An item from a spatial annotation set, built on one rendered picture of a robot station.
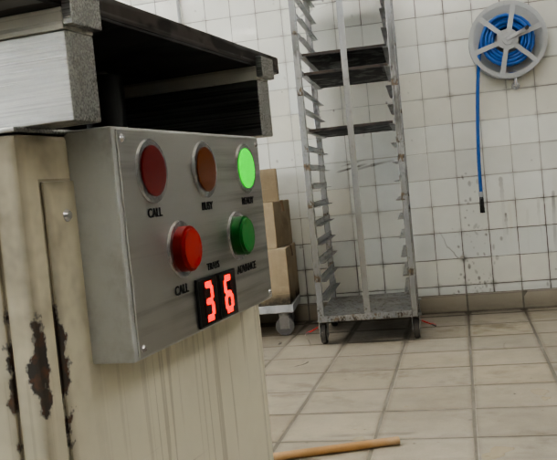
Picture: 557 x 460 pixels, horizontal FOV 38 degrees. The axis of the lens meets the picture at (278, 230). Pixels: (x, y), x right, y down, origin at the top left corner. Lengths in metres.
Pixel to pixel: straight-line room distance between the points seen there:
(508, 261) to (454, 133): 0.76
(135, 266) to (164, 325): 0.05
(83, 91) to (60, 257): 0.09
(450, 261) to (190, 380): 4.10
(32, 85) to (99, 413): 0.20
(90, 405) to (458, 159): 4.22
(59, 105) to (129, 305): 0.12
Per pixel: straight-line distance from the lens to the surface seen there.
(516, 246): 4.68
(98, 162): 0.49
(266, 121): 0.72
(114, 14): 0.51
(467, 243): 4.66
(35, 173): 0.47
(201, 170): 0.58
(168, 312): 0.52
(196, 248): 0.54
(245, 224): 0.63
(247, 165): 0.66
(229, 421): 0.69
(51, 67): 0.46
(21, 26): 0.47
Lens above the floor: 0.79
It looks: 3 degrees down
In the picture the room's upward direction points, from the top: 6 degrees counter-clockwise
